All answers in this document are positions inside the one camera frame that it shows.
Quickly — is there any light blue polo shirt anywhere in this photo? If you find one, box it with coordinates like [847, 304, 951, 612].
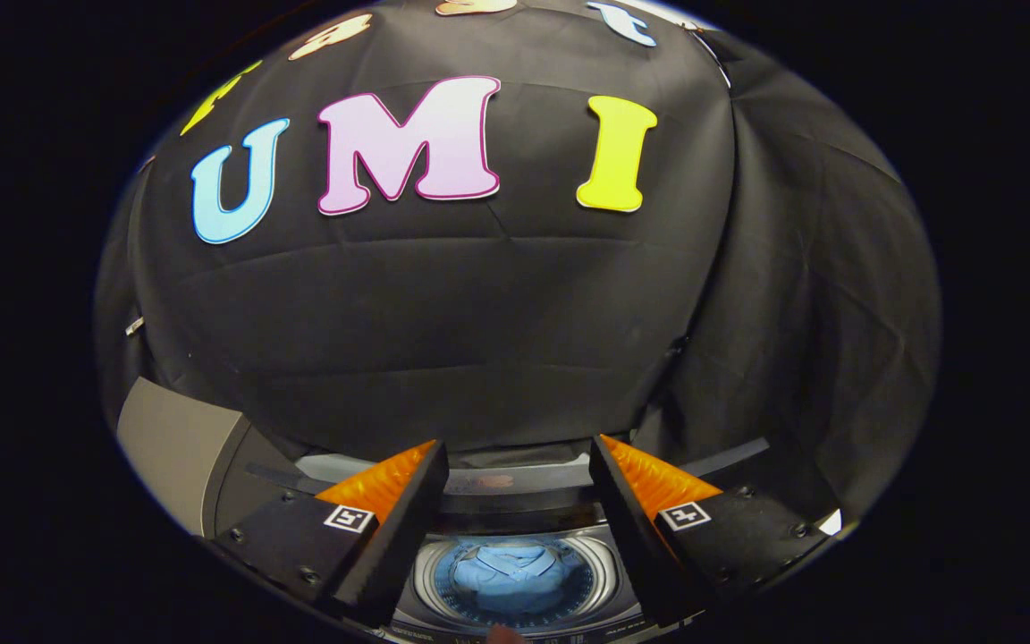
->
[451, 544, 570, 614]

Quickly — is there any grey washing machine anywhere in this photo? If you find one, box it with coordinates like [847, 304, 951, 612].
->
[211, 425, 775, 644]

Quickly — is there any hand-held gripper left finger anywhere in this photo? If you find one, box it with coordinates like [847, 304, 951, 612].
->
[211, 438, 451, 627]

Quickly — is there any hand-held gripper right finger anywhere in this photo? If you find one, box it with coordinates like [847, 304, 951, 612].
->
[588, 434, 838, 627]

